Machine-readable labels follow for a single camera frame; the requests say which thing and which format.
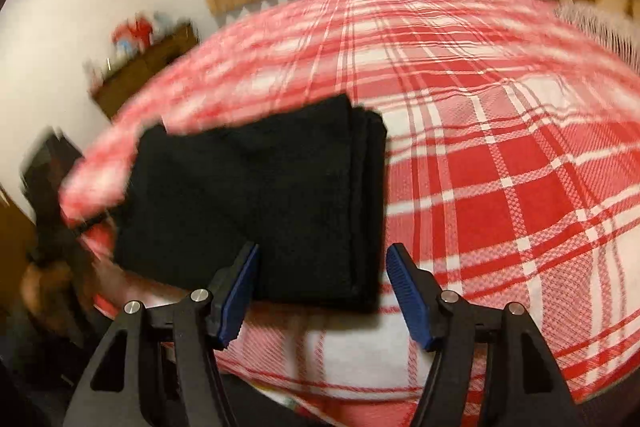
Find red plaid blanket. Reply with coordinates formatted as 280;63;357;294
59;0;640;413

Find black pants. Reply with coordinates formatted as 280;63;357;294
112;94;389;314

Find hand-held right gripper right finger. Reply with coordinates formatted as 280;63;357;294
385;243;586;427

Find dark wooden dresser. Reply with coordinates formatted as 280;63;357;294
91;22;199;122

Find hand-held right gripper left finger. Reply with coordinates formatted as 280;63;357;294
62;242;261;427

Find person's left forearm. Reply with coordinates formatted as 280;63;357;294
19;257;98;358

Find grey striped pillow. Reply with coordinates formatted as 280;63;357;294
554;2;640;74

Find brown wooden door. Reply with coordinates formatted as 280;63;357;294
0;184;38;270

